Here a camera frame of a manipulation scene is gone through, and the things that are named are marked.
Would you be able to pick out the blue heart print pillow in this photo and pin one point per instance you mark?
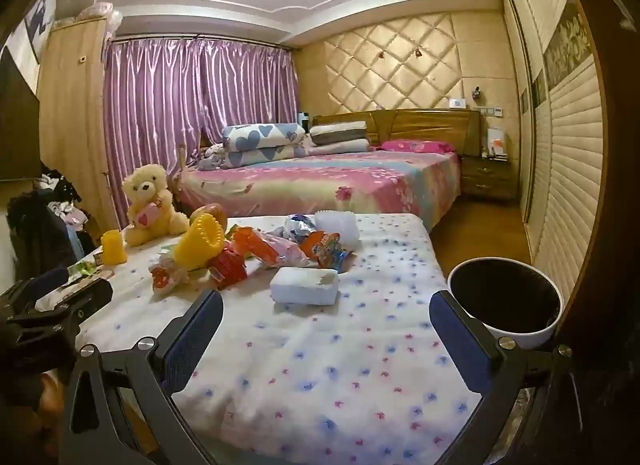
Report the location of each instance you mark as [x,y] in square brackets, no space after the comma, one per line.
[265,156]
[260,135]

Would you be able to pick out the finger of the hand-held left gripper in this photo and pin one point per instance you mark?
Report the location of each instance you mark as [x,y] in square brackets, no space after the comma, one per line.
[46,281]
[85,297]

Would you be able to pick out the bumpy white foam piece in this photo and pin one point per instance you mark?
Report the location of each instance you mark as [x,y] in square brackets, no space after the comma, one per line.
[340,227]

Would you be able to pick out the blue and silver packet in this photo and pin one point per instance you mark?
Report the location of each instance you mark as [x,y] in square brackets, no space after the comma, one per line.
[297,225]

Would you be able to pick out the small purple plush toy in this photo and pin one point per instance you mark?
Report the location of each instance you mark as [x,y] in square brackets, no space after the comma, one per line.
[210,157]

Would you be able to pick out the tall wooden cabinet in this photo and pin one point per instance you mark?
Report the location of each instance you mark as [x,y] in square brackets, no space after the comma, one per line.
[75,120]

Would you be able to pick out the white and red wrapper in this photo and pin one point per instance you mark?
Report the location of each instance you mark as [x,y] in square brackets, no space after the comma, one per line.
[167,277]

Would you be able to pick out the wooden nightstand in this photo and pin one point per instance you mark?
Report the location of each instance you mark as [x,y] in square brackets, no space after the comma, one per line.
[487,177]

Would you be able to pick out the orange plastic toy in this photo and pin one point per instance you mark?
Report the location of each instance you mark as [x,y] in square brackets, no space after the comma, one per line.
[210,209]

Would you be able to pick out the white and orange box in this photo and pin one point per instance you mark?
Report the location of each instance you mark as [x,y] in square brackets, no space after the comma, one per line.
[496,142]

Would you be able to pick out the orange plastic wrapper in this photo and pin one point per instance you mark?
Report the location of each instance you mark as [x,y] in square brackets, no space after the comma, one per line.
[252,245]

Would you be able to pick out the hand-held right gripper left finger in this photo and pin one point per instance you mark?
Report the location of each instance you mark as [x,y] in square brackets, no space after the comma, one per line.
[195,345]

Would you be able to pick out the pink packet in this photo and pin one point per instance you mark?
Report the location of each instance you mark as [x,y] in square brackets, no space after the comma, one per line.
[287,252]

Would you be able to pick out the yellow cup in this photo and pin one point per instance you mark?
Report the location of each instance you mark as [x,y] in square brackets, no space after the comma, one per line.
[114,247]

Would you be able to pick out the cream teddy bear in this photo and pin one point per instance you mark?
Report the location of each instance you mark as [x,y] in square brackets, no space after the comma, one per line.
[147,205]

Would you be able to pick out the wall switch panel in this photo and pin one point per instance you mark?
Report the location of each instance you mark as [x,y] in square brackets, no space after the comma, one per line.
[492,111]

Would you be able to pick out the grey and white pillow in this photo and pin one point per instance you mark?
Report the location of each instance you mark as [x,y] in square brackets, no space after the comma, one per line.
[345,147]
[337,132]

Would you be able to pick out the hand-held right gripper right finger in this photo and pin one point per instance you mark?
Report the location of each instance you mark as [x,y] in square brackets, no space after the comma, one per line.
[460,345]

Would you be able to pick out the white foam block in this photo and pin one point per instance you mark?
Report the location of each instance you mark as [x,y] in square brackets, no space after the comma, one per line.
[305,287]

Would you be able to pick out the pink pillow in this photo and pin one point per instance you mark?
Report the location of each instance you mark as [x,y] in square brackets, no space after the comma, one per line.
[420,146]

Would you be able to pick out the pile of clothes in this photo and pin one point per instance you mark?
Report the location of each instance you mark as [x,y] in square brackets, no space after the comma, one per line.
[45,215]

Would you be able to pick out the purple satin curtain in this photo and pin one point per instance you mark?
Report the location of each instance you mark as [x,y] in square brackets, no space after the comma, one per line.
[165,110]

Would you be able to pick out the white floral blanket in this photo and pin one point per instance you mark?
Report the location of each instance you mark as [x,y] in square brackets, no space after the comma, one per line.
[325,370]

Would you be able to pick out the bed with pink floral sheet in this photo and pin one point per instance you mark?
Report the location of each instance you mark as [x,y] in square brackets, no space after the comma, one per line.
[325,180]

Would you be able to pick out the wall poster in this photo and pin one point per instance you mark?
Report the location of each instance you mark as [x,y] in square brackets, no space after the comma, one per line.
[37,25]

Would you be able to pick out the white bin with black liner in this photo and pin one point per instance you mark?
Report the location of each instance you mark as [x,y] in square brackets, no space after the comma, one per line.
[505,295]

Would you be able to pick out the louvered sliding wardrobe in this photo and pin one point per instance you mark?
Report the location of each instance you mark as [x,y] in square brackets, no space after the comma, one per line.
[570,170]

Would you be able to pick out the small white wall device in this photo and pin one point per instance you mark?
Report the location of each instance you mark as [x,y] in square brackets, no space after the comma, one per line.
[459,103]

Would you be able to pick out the orange cartoon snack packet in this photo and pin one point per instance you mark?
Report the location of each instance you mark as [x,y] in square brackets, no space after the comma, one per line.
[325,247]

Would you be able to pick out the wooden headboard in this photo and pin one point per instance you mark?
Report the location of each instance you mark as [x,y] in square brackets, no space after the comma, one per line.
[425,125]

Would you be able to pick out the dark wall panel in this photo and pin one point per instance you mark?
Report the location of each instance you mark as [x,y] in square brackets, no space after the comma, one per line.
[17,120]

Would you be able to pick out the pink bundle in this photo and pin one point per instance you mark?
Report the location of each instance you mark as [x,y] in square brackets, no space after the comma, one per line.
[95,12]

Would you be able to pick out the brown wooden door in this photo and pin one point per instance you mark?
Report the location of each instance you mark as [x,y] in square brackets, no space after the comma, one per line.
[610,145]

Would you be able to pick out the green drink carton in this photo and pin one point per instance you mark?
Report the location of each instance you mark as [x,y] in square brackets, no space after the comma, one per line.
[82,270]

